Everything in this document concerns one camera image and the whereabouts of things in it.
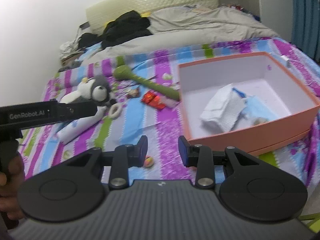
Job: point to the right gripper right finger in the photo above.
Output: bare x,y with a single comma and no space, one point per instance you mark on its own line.
200,157

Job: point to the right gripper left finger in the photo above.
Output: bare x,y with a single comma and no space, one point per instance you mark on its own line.
124,157

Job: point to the pink bird toy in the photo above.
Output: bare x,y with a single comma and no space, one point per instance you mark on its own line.
148,162

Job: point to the white tissue paper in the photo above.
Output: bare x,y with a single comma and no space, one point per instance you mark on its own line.
223,109

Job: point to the clear plastic wrapper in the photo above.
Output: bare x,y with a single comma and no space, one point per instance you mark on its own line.
169,102

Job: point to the red foil candy wrapper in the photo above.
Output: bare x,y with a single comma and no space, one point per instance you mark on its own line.
153,100

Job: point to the brown cartoon candy wrapper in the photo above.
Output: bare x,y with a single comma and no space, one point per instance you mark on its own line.
133,93

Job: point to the blue face mask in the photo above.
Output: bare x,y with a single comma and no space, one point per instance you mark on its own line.
256,112

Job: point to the blue plastic snack bag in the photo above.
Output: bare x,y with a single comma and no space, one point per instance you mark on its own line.
240,93

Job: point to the person left hand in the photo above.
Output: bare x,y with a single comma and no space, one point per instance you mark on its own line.
9,187

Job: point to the white spray bottle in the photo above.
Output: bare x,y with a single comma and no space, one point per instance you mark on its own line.
77,127

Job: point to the striped colourful bed sheet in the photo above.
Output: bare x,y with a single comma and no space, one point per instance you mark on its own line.
41,149

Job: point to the grey white penguin plush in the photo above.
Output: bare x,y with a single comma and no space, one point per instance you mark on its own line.
96,89

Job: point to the pink cardboard box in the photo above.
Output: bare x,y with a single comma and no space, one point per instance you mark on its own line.
255,74

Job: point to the green plush massage stick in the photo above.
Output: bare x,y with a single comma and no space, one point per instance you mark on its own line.
124,72

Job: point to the white clothes heap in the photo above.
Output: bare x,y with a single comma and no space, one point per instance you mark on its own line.
70,48

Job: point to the black clothes pile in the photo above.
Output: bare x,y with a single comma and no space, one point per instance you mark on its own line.
126,27

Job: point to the grey duvet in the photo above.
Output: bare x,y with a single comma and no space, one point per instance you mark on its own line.
175,27

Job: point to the yellow pillow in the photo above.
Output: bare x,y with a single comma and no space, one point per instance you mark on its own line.
145,14

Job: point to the blue curtain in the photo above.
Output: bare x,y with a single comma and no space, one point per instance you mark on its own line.
305,30

